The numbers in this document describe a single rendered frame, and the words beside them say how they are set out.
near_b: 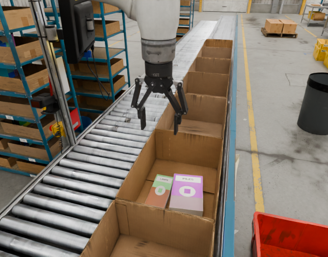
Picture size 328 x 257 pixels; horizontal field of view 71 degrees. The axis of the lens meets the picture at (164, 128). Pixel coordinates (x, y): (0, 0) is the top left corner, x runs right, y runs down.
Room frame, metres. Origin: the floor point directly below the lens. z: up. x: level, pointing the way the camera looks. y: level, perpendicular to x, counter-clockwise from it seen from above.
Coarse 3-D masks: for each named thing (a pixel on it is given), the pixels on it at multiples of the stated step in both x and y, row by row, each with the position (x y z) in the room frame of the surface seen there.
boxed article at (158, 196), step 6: (156, 180) 0.67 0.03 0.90; (162, 180) 0.67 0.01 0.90; (168, 180) 0.67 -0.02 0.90; (156, 186) 0.63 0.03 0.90; (162, 186) 0.63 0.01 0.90; (168, 186) 0.63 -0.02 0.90; (150, 192) 0.60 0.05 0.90; (156, 192) 0.60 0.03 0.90; (162, 192) 0.60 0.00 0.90; (168, 192) 0.60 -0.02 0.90; (150, 198) 0.57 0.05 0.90; (156, 198) 0.57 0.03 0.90; (162, 198) 0.57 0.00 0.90; (168, 198) 0.58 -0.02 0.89; (150, 204) 0.55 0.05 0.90; (156, 204) 0.55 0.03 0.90; (162, 204) 0.55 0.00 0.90
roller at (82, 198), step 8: (40, 184) 0.79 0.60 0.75; (40, 192) 0.76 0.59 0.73; (48, 192) 0.75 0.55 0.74; (56, 192) 0.74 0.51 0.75; (64, 192) 0.74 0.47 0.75; (72, 192) 0.74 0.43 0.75; (80, 192) 0.75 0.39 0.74; (72, 200) 0.71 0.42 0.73; (80, 200) 0.70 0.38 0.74; (88, 200) 0.70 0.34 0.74; (96, 200) 0.69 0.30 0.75; (104, 200) 0.69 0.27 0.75; (112, 200) 0.69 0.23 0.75; (104, 208) 0.67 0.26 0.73
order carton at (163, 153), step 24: (168, 144) 0.81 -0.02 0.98; (192, 144) 0.78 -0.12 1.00; (216, 144) 0.75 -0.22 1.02; (144, 168) 0.68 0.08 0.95; (168, 168) 0.75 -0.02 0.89; (192, 168) 0.75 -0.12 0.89; (216, 168) 0.75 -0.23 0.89; (120, 192) 0.48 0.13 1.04; (144, 192) 0.62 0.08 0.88; (216, 192) 0.51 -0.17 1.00
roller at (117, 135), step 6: (90, 132) 1.29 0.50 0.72; (96, 132) 1.26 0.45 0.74; (102, 132) 1.26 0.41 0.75; (108, 132) 1.25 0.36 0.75; (114, 132) 1.25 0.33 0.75; (120, 138) 1.21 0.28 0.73; (126, 138) 1.20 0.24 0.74; (132, 138) 1.19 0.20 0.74; (138, 138) 1.19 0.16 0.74; (144, 138) 1.18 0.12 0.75
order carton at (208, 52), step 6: (204, 48) 2.33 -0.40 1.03; (210, 48) 2.32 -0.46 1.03; (216, 48) 2.30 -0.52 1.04; (222, 48) 2.29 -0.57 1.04; (228, 48) 2.27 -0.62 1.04; (198, 54) 2.09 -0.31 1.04; (204, 54) 2.33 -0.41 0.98; (210, 54) 2.31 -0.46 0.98; (216, 54) 2.30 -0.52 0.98; (222, 54) 2.28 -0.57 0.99; (228, 54) 2.27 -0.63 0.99
